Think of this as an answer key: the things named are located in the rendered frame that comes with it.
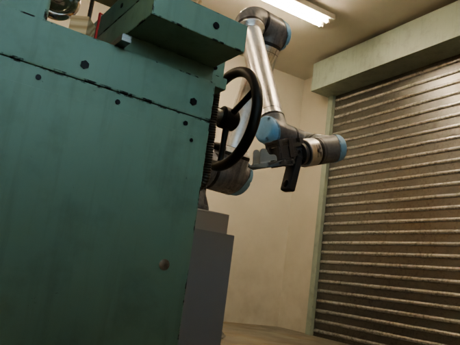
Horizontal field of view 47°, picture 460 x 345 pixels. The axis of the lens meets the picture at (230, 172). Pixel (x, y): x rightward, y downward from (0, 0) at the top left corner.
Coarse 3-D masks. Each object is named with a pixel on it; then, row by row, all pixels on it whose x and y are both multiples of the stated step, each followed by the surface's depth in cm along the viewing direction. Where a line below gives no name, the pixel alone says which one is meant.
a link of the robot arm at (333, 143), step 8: (312, 136) 174; (320, 136) 171; (328, 136) 170; (336, 136) 171; (328, 144) 166; (336, 144) 168; (344, 144) 170; (328, 152) 166; (336, 152) 168; (344, 152) 170; (328, 160) 168; (336, 160) 171
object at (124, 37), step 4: (120, 36) 99; (124, 36) 99; (128, 36) 99; (116, 40) 101; (120, 40) 99; (124, 40) 99; (128, 40) 99; (116, 44) 101; (120, 44) 101; (124, 44) 101; (128, 44) 100
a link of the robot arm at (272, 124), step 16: (240, 16) 196; (256, 16) 196; (256, 32) 193; (256, 48) 188; (256, 64) 184; (272, 80) 182; (272, 96) 177; (272, 112) 172; (272, 128) 167; (288, 128) 172
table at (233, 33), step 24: (144, 0) 100; (168, 0) 98; (120, 24) 110; (144, 24) 100; (168, 24) 99; (192, 24) 100; (216, 24) 103; (240, 24) 107; (168, 48) 109; (192, 48) 108; (216, 48) 106; (240, 48) 106
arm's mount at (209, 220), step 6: (198, 210) 188; (204, 210) 189; (198, 216) 188; (204, 216) 189; (210, 216) 190; (216, 216) 191; (222, 216) 193; (228, 216) 194; (198, 222) 187; (204, 222) 189; (210, 222) 190; (216, 222) 191; (222, 222) 192; (198, 228) 187; (204, 228) 188; (210, 228) 190; (216, 228) 191; (222, 228) 192
